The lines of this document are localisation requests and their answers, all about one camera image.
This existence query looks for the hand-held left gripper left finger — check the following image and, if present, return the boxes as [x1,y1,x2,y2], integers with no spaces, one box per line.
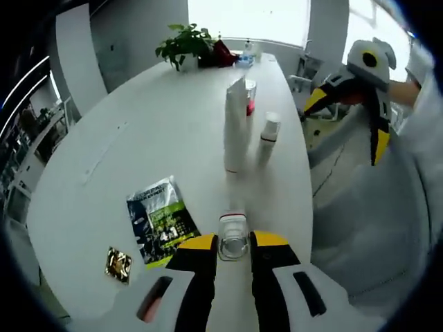
[119,232,218,332]

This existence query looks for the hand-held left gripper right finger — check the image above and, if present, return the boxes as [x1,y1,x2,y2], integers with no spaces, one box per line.
[249,230,350,332]

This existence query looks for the small white skincare bottle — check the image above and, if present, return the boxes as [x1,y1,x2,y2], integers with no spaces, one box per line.
[217,209,251,262]
[255,111,282,163]

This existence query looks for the green black skincare packet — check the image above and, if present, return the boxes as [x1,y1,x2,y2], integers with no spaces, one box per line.
[126,175,201,270]

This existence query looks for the gold foil skincare sachet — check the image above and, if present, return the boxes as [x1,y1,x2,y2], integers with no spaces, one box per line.
[105,246,133,285]

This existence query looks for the white skincare tube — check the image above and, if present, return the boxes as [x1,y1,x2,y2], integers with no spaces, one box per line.
[224,76,253,174]

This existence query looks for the person's right hand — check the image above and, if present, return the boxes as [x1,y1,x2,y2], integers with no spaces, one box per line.
[389,78,423,107]

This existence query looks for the person's left hand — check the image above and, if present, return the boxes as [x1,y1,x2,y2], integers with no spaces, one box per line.
[138,295,162,322]

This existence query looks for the white chair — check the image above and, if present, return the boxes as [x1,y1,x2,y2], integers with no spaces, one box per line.
[287,57,343,120]

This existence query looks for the grey mesh chair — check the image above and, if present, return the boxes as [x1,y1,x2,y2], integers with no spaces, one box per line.
[307,103,437,305]

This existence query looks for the red bag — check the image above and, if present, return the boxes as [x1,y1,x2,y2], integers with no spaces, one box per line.
[199,39,239,68]

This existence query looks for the green potted plant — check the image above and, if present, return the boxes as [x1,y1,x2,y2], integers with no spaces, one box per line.
[154,23,217,73]

